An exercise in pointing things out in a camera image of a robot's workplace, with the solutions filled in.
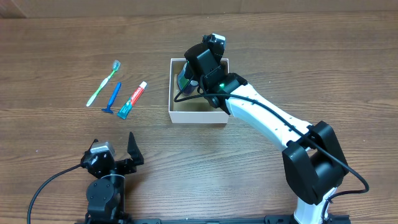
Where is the clear bottle dark liquid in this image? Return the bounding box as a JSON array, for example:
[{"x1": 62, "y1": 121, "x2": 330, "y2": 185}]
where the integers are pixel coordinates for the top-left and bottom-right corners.
[{"x1": 177, "y1": 62, "x2": 199, "y2": 96}]

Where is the red green toothpaste tube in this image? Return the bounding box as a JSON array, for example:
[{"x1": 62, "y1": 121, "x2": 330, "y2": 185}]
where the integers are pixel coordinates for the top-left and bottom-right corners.
[{"x1": 117, "y1": 82, "x2": 147, "y2": 119}]

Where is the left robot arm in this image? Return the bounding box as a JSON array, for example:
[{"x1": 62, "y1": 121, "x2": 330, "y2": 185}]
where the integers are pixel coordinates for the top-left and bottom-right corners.
[{"x1": 81, "y1": 133, "x2": 144, "y2": 224}]

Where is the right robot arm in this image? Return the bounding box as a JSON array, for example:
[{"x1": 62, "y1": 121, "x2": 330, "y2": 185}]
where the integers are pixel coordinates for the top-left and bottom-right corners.
[{"x1": 182, "y1": 34, "x2": 350, "y2": 223}]

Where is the white cardboard box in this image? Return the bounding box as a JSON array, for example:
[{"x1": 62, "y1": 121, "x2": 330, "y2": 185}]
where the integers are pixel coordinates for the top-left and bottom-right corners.
[{"x1": 168, "y1": 58, "x2": 229, "y2": 124}]

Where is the blue razor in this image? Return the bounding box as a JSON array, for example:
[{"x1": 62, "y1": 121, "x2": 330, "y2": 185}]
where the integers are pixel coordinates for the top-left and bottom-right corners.
[{"x1": 101, "y1": 82, "x2": 122, "y2": 114}]

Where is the green white toothbrush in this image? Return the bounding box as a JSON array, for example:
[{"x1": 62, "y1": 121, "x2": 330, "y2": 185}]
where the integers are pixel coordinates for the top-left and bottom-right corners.
[{"x1": 86, "y1": 60, "x2": 121, "y2": 107}]

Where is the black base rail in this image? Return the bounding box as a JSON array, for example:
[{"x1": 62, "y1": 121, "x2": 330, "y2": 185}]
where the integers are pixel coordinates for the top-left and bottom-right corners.
[{"x1": 130, "y1": 214, "x2": 351, "y2": 224}]

